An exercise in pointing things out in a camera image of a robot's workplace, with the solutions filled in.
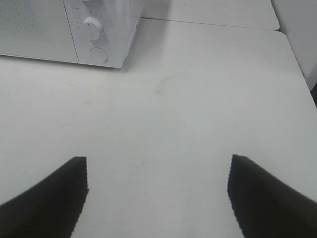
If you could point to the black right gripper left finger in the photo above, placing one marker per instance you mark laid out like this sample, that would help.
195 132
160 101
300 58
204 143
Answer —
49 209

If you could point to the white microwave door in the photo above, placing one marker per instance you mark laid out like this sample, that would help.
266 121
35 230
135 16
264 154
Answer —
37 29

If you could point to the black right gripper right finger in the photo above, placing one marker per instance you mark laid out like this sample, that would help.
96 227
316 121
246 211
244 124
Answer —
265 207

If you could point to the white microwave oven body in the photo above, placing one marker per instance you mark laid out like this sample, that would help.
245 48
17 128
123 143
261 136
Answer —
120 19

